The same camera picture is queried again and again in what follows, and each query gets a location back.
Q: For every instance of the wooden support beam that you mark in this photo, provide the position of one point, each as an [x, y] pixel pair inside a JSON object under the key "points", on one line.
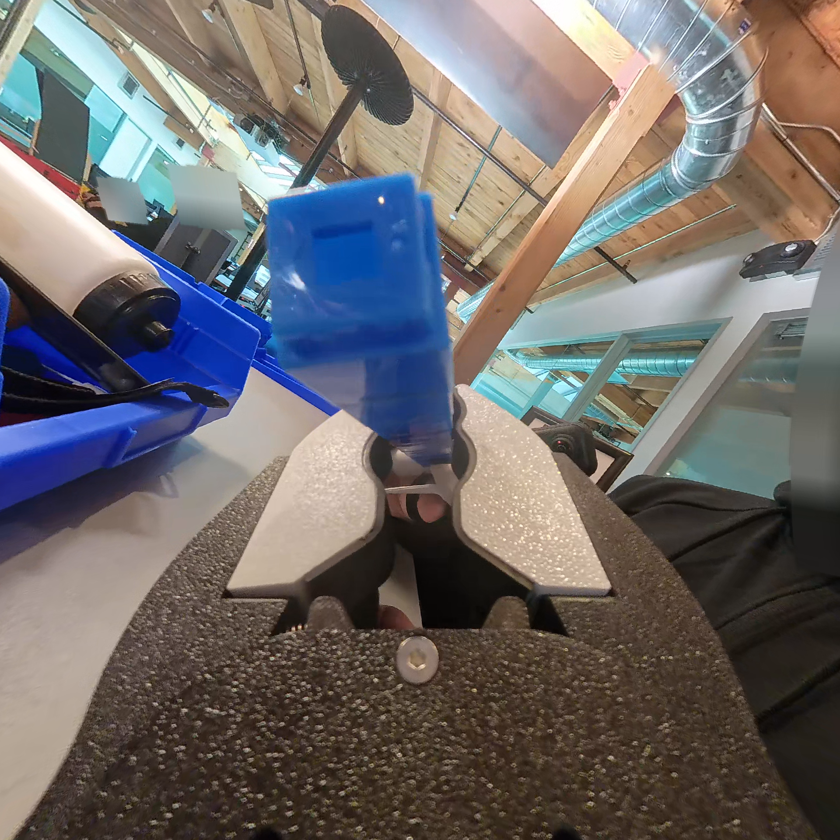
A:
{"points": [[577, 216]]}

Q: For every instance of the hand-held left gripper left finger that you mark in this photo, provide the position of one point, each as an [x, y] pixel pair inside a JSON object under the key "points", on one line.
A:
{"points": [[315, 499]]}

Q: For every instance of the blue plastic bin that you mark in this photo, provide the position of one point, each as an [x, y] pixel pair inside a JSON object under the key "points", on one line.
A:
{"points": [[98, 439], [289, 380]]}

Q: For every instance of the grey hanging ceiling panel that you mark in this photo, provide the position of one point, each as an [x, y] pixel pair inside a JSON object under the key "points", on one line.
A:
{"points": [[492, 65]]}

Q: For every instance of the black standing panel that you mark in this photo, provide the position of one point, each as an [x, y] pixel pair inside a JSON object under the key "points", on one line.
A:
{"points": [[62, 124]]}

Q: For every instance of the blue plastic block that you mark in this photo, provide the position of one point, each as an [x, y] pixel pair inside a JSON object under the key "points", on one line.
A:
{"points": [[354, 289]]}

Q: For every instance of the white roller with black cap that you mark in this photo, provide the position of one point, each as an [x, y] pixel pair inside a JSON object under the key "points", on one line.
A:
{"points": [[52, 223]]}

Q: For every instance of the black wall mounted device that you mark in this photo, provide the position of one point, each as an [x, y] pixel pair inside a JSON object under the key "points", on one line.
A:
{"points": [[778, 259]]}

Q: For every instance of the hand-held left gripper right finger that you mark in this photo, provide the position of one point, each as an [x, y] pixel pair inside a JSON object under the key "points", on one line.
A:
{"points": [[525, 499]]}

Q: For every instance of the large silver air duct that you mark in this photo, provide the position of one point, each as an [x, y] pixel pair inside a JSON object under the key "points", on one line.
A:
{"points": [[715, 131]]}

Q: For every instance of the person's right hand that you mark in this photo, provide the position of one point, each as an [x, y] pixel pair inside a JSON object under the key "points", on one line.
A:
{"points": [[430, 510]]}

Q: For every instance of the black floor lamp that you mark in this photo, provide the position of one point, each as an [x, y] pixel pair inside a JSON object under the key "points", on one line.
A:
{"points": [[367, 65]]}

